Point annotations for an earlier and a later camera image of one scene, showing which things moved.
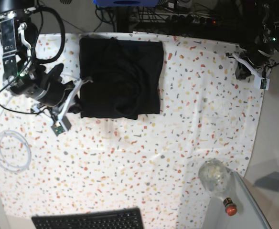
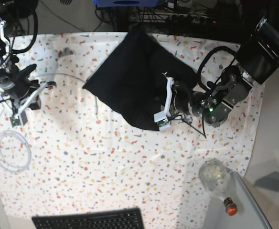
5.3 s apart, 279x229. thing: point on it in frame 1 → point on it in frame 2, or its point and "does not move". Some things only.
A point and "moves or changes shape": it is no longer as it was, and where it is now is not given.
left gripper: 50,90 → 18,87
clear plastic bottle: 214,176 does not move
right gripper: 260,57 → 185,101
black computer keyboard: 130,218 does not move
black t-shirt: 127,76 moves or changes shape
